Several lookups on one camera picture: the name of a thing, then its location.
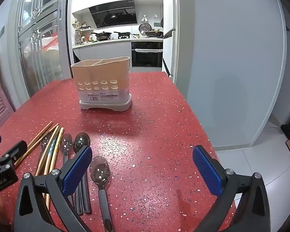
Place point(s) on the black frying pan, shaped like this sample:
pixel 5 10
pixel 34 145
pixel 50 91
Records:
pixel 122 33

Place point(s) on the plain golden chopstick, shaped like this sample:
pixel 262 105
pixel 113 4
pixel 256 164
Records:
pixel 38 138
pixel 53 129

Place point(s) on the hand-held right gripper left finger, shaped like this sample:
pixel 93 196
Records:
pixel 78 169

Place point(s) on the spice rack with bottles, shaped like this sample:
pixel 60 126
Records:
pixel 83 35

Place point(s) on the black wok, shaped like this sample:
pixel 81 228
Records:
pixel 103 33

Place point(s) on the beige plastic cutlery holder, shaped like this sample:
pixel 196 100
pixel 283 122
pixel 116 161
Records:
pixel 99 72

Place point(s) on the blue patterned golden chopstick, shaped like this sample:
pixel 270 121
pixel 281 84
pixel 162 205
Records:
pixel 51 147

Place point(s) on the dark wok with food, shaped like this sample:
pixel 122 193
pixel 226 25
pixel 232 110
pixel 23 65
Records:
pixel 153 33

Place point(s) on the black box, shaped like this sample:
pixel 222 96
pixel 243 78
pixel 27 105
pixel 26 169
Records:
pixel 287 128

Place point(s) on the round metal strainer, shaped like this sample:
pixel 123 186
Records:
pixel 143 27

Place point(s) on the glass sliding door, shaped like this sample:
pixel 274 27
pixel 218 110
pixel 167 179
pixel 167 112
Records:
pixel 36 53

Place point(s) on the black range hood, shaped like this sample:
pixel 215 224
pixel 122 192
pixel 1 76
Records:
pixel 113 14

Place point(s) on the black built-in oven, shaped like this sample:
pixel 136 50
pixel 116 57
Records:
pixel 146 58

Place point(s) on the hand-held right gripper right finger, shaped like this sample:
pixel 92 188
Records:
pixel 206 169

